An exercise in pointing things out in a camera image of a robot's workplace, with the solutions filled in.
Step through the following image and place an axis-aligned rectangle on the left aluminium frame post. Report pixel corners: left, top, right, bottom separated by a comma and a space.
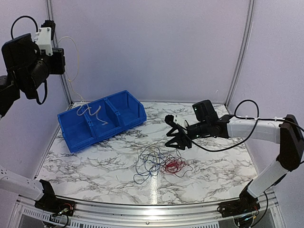
45, 0, 73, 108

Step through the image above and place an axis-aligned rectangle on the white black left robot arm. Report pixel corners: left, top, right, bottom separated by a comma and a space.
0, 33, 76, 218

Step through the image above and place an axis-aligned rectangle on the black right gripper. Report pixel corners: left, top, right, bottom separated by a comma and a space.
165, 120, 210, 150

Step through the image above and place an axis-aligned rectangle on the blue wire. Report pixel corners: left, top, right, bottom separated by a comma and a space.
133, 146, 167, 185

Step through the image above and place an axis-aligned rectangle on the red wire bundle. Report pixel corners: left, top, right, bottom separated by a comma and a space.
160, 149, 193, 178

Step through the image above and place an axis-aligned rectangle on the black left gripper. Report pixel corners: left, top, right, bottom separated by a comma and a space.
22, 47, 65, 93

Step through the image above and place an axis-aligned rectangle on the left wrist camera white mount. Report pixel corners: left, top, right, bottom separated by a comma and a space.
34, 20, 56, 57

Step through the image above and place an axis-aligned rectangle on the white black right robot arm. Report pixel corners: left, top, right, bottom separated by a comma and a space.
165, 100, 304, 218

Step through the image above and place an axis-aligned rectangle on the blue three-compartment plastic bin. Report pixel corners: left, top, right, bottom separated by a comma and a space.
57, 90, 147, 153

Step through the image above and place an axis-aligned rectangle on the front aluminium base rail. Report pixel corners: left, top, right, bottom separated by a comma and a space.
8, 191, 286, 228

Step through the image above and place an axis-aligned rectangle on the aluminium frame post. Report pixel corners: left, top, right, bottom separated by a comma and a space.
45, 0, 73, 108
224, 0, 256, 108

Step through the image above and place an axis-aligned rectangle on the right aluminium frame post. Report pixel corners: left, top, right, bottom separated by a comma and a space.
224, 0, 256, 108

